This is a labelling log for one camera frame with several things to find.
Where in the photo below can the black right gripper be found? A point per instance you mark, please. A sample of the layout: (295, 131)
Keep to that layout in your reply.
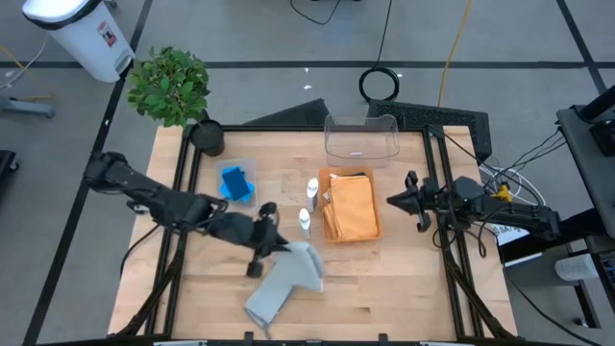
(437, 202)

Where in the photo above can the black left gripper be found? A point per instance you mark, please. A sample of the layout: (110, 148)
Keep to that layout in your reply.
(266, 235)

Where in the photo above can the white plastic polish bottle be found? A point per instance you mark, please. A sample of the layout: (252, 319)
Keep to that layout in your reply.
(312, 197)
(304, 223)

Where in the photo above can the orange yellow dish towel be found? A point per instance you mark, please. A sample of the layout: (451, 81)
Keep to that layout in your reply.
(353, 209)

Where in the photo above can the light blue sponge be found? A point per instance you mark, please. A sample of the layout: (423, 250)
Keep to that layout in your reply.
(223, 190)
(250, 192)

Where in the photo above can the white towel tag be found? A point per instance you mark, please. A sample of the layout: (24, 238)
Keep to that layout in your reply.
(328, 195)

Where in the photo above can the dark blue sponge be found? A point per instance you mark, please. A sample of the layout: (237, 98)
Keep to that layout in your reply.
(235, 182)

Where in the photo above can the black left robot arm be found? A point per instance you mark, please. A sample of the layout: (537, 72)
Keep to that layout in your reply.
(158, 204)

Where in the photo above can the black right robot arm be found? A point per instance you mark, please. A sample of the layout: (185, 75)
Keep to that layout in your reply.
(523, 216)

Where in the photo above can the orange plastic bin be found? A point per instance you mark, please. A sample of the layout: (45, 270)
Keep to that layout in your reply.
(323, 226)

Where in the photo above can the large clear plastic bin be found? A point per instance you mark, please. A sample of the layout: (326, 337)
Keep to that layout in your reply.
(360, 144)

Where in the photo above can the black perforated computer case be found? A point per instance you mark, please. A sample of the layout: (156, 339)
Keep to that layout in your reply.
(432, 117)

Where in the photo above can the yellow connector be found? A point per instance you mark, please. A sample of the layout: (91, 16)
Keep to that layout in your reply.
(503, 193)

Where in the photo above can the small clear plastic bin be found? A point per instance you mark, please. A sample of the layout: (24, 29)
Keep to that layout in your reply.
(221, 168)

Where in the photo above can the white paper label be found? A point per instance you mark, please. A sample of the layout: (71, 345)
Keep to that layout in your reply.
(509, 236)

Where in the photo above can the black computer tower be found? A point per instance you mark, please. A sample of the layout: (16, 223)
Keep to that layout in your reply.
(302, 115)

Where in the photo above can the grey roll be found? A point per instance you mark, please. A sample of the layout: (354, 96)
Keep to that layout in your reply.
(576, 266)

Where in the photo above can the grey black equipment cart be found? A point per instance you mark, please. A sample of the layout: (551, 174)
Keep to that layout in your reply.
(586, 158)

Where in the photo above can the green potted plant black pot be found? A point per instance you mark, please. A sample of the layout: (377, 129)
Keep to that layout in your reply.
(168, 86)

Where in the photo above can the black floor equipment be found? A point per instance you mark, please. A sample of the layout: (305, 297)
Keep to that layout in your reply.
(7, 165)

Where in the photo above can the grey stand base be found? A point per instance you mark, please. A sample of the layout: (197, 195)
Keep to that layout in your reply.
(29, 108)

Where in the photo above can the white step trash can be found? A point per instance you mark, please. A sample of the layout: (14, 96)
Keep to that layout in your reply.
(81, 38)

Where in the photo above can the black aluminium table frame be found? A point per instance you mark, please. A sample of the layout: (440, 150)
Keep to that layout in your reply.
(288, 128)

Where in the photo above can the black metal stand frame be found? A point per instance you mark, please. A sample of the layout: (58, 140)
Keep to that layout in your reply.
(576, 226)

